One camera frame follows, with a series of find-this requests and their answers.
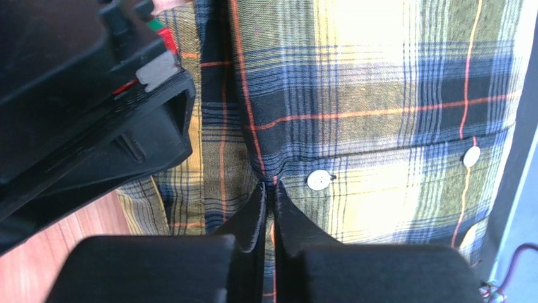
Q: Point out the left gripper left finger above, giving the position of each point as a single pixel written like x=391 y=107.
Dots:
x=224 y=266

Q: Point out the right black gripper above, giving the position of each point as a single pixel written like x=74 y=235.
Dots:
x=93 y=96

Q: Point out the yellow plaid long sleeve shirt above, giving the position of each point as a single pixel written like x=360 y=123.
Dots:
x=384 y=122

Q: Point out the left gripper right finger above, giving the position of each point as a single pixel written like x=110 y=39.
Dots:
x=312 y=266

